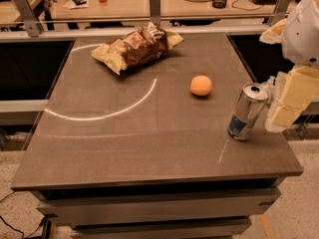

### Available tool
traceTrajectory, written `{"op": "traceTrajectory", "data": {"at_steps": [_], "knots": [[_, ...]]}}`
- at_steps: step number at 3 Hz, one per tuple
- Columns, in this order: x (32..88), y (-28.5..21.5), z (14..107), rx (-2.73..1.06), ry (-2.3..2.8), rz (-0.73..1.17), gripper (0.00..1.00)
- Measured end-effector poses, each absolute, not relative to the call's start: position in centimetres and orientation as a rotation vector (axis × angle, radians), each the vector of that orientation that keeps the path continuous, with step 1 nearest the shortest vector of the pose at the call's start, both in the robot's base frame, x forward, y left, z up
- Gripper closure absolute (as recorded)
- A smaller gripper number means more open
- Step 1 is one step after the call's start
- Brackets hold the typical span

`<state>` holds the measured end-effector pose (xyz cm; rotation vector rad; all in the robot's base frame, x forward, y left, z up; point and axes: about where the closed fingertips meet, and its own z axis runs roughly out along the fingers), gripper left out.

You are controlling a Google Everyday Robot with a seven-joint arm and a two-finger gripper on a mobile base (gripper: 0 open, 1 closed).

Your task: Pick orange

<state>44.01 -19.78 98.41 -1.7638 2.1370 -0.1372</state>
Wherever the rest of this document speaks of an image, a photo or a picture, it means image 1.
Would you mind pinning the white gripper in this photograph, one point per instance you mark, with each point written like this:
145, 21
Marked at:
303, 34

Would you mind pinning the orange fruit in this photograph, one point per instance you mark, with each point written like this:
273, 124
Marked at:
201, 86

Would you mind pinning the clear plastic bottle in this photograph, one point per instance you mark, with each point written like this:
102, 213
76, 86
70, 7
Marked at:
269, 84

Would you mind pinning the silver blue energy drink can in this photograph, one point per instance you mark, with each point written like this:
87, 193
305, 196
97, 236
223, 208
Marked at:
251, 102

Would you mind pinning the black mesh pen cup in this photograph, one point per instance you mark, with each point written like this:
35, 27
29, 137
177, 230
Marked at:
219, 4

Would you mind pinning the brown yellow chip bag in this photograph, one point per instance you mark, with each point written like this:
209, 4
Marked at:
137, 48

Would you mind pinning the grey table drawer base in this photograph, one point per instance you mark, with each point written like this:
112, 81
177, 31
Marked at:
174, 210

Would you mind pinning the metal rail bracket right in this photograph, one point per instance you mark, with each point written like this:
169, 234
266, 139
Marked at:
279, 11

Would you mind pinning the metal rail bracket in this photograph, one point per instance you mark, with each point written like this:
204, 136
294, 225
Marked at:
279, 11
32, 25
155, 11

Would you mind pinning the metal rail bracket centre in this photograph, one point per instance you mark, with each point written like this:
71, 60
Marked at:
155, 11

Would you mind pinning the metal rail bracket left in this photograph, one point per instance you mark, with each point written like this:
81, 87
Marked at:
32, 25

